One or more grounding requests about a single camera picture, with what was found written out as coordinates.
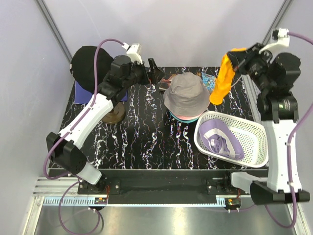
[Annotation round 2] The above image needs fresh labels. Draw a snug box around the orange hat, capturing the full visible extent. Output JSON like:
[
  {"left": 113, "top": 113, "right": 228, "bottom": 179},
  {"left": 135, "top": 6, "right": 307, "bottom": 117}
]
[{"left": 209, "top": 54, "right": 235, "bottom": 105}]

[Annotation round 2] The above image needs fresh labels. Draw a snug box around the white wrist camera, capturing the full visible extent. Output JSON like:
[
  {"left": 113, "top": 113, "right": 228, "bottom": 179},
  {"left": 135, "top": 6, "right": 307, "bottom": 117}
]
[
  {"left": 259, "top": 28, "right": 290, "bottom": 54},
  {"left": 122, "top": 43, "right": 143, "bottom": 65}
]

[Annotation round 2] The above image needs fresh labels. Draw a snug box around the pink bucket hat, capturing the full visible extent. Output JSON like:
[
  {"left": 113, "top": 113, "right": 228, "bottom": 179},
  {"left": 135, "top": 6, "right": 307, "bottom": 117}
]
[{"left": 170, "top": 112, "right": 202, "bottom": 121}]

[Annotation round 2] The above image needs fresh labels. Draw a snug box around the dark cover book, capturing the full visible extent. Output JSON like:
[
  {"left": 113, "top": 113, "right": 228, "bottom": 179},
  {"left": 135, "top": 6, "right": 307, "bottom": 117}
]
[{"left": 158, "top": 74, "right": 176, "bottom": 92}]

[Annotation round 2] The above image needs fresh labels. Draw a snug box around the white perforated basket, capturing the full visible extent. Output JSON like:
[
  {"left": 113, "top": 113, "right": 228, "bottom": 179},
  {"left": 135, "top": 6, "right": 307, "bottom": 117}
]
[{"left": 194, "top": 111, "right": 268, "bottom": 168}]

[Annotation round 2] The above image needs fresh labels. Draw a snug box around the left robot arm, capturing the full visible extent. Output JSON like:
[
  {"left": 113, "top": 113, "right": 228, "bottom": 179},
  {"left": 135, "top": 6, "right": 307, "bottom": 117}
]
[{"left": 46, "top": 55, "right": 165, "bottom": 194}]

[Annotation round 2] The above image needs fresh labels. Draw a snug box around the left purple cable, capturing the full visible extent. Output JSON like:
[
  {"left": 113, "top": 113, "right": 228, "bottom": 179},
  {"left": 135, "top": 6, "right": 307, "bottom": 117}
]
[{"left": 43, "top": 38, "right": 128, "bottom": 233}]

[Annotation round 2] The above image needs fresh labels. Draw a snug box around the lavender grey cap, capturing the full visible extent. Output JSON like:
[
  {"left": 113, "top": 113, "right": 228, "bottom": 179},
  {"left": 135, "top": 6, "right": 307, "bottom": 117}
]
[{"left": 198, "top": 119, "right": 245, "bottom": 161}]

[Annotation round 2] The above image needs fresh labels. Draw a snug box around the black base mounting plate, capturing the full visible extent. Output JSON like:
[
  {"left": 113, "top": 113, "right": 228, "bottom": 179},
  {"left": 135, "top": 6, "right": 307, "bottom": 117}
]
[{"left": 78, "top": 169, "right": 244, "bottom": 195}]

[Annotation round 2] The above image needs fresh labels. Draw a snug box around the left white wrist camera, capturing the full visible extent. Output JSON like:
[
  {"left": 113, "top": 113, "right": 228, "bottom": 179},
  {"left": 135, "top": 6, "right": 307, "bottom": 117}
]
[{"left": 122, "top": 43, "right": 143, "bottom": 65}]

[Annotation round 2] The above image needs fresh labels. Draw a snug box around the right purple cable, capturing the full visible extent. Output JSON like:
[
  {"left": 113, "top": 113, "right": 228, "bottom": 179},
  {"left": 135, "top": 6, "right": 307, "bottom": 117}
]
[{"left": 264, "top": 31, "right": 313, "bottom": 230}]

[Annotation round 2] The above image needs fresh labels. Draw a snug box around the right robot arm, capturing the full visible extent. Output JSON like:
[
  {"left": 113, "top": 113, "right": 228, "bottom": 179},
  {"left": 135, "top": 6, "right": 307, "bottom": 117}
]
[{"left": 222, "top": 43, "right": 310, "bottom": 205}]

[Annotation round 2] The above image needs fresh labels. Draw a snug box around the colourful treehouse book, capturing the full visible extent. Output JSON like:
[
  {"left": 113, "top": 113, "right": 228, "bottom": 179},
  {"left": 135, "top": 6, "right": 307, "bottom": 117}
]
[{"left": 196, "top": 71, "right": 217, "bottom": 93}]

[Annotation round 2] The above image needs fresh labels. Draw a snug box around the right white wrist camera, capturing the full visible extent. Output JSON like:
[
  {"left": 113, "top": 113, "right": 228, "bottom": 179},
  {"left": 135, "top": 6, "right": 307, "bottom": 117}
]
[{"left": 259, "top": 28, "right": 290, "bottom": 54}]

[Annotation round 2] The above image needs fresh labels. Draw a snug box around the white foam mannequin head stand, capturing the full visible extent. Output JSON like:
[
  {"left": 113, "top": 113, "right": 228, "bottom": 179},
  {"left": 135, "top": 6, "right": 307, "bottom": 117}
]
[{"left": 101, "top": 102, "right": 126, "bottom": 124}]

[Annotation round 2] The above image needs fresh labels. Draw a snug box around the purple cable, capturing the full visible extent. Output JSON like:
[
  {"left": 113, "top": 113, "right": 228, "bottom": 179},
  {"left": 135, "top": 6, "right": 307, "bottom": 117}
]
[
  {"left": 43, "top": 38, "right": 128, "bottom": 233},
  {"left": 264, "top": 31, "right": 313, "bottom": 230}
]

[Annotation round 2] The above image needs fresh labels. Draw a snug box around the grey bucket hat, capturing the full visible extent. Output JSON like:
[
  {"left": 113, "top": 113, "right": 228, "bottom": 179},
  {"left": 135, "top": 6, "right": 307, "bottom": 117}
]
[{"left": 163, "top": 72, "right": 210, "bottom": 117}]

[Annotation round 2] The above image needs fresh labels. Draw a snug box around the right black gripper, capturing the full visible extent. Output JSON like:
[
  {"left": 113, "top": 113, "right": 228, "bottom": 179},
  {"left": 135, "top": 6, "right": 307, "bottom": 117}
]
[{"left": 226, "top": 42, "right": 272, "bottom": 91}]

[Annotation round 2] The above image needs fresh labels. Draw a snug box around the purple flat book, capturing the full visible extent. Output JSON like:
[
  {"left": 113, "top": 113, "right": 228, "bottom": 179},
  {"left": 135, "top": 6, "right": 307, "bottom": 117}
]
[{"left": 74, "top": 80, "right": 128, "bottom": 105}]

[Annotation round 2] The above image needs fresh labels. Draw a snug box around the teal bucket hat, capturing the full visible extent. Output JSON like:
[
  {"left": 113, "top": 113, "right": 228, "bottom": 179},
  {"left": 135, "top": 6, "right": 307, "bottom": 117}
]
[{"left": 170, "top": 112, "right": 199, "bottom": 123}]

